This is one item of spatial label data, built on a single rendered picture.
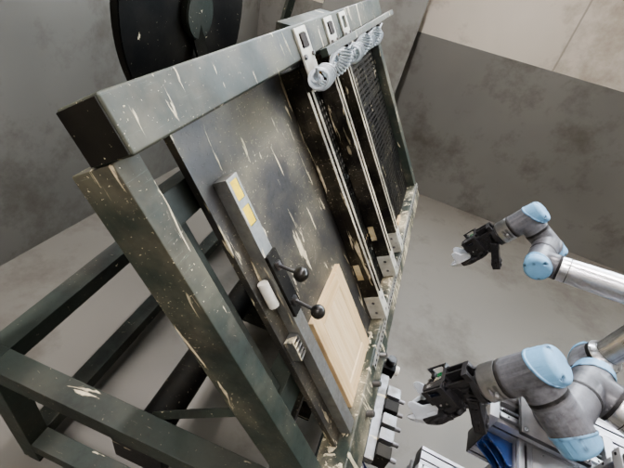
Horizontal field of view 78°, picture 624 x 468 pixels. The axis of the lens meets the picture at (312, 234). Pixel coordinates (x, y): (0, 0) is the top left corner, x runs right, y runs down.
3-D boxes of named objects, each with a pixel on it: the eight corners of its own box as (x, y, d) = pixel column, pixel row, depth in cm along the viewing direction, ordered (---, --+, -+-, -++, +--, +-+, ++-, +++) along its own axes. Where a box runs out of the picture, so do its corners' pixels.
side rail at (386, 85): (398, 188, 280) (414, 186, 275) (354, 26, 232) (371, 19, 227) (400, 183, 286) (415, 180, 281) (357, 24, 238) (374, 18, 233)
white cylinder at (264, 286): (254, 287, 99) (266, 310, 103) (265, 286, 98) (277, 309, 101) (259, 279, 102) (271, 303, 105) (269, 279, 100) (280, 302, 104)
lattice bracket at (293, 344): (292, 361, 111) (302, 361, 109) (283, 344, 108) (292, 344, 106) (297, 350, 114) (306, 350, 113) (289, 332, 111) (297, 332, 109)
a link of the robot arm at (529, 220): (552, 225, 118) (534, 203, 119) (519, 242, 125) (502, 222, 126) (553, 216, 124) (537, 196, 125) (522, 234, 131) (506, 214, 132)
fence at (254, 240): (340, 433, 131) (351, 434, 130) (212, 184, 90) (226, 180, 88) (344, 420, 135) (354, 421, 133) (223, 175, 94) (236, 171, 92)
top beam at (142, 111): (91, 171, 64) (132, 157, 59) (52, 110, 59) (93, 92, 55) (366, 20, 236) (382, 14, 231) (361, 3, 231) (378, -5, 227)
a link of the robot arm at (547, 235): (542, 273, 122) (519, 245, 123) (548, 257, 130) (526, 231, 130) (566, 263, 116) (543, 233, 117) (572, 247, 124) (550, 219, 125)
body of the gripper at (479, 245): (461, 235, 142) (490, 217, 134) (477, 252, 142) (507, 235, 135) (459, 246, 136) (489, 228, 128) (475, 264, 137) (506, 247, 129)
